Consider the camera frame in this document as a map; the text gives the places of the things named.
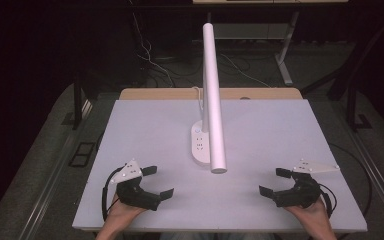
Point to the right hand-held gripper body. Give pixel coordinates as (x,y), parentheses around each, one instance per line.
(300,191)

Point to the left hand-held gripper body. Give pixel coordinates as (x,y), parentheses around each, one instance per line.
(136,195)

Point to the person's left hand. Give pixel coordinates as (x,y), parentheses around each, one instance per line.
(124,212)

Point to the person's right hand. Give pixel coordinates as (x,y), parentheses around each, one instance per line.
(310,213)

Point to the white table mat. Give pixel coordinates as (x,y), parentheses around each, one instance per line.
(263,150)

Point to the white desk lamp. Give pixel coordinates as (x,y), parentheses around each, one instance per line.
(212,100)

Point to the black metal stand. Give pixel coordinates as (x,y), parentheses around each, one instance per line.
(77,103)
(352,106)

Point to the white desk leg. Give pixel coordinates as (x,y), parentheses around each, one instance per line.
(285,66)

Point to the black floor frame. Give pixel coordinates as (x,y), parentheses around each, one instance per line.
(81,154)

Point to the metal floor rail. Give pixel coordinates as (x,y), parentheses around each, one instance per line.
(376,176)
(51,173)

